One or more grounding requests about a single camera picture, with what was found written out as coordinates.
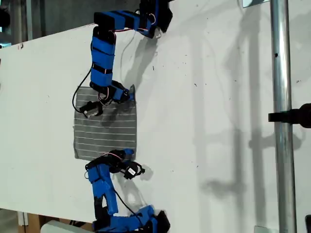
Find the black camera cable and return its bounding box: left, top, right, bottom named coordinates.
left=72, top=67, right=92, bottom=117
left=112, top=188, right=144, bottom=229

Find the white plastic container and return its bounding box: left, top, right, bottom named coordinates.
left=40, top=219, right=81, bottom=233

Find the white-faced black camera box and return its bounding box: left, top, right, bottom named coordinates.
left=79, top=100, right=104, bottom=119

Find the wooden table leg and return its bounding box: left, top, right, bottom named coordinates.
left=17, top=210, right=41, bottom=233

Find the black clamp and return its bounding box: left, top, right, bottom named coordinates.
left=268, top=103, right=311, bottom=129

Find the steel post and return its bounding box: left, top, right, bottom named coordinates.
left=269, top=0, right=297, bottom=233

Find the dark round background object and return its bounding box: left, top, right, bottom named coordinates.
left=0, top=7, right=12, bottom=29

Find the grey striped towel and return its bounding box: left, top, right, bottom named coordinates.
left=72, top=83, right=138, bottom=161

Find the grey metal frame bar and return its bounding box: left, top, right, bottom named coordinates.
left=25, top=0, right=34, bottom=41

